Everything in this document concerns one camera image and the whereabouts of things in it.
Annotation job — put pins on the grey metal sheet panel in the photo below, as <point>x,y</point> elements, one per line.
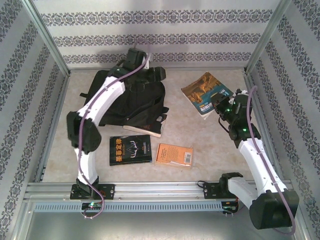
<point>160,227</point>

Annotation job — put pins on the thin aluminium rail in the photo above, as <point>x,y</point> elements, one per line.
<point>212,69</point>

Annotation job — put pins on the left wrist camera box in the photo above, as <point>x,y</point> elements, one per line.
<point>148,62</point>

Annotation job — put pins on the black backpack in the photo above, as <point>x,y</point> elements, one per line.
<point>140,100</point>

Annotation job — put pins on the aluminium frame post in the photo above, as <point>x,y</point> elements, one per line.
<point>267,35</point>
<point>46,35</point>

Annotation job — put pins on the aluminium mounting rail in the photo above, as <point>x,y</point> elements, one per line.
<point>160,190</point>

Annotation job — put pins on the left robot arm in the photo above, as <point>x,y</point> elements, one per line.
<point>105,97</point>

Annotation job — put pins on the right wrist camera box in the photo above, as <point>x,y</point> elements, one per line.
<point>242,92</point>

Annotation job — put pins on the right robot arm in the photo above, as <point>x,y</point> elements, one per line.
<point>250,155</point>

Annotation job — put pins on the aluminium side rail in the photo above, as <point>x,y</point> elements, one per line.
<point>63,90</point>
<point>250,81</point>

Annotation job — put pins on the black book gold title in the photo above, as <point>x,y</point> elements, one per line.
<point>132,150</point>

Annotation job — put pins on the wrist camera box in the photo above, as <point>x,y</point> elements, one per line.
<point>148,62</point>
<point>242,92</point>

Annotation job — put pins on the blue book landscape cover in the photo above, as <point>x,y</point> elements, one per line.
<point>202,90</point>

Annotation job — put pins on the thick dark brown book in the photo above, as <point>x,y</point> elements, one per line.
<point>147,127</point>

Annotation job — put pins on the orange paperback book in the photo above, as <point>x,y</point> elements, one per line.
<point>172,155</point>

